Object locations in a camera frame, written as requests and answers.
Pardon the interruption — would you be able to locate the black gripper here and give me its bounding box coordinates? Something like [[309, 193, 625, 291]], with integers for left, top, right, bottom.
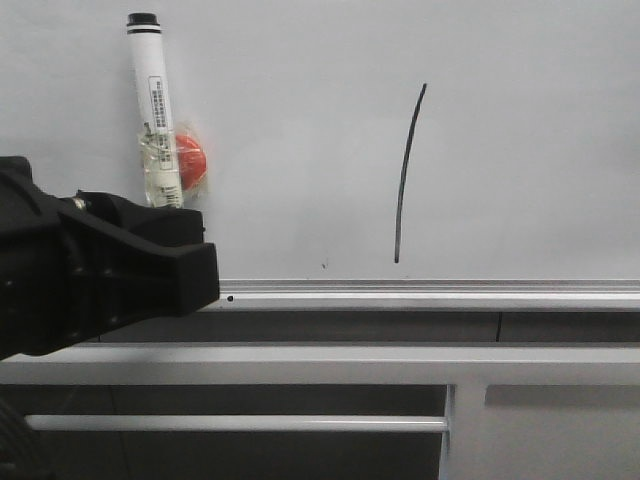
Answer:
[[1, 156, 220, 358]]

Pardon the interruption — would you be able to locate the white black-tipped whiteboard marker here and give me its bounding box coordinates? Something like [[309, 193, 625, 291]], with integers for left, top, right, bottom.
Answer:
[[126, 12, 184, 208]]

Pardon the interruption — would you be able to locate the red round magnet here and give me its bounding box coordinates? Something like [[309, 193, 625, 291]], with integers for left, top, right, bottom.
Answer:
[[176, 134, 207, 191]]

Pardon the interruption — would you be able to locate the white horizontal rail bar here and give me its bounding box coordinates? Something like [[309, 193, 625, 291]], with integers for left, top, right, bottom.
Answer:
[[26, 415, 449, 433]]

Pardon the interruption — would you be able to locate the white whiteboard with aluminium frame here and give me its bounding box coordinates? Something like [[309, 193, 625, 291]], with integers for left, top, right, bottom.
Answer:
[[1, 1, 639, 311]]

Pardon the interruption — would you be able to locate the white metal pegboard cart frame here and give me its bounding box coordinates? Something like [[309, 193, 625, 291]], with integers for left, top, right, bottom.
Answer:
[[1, 343, 639, 479]]

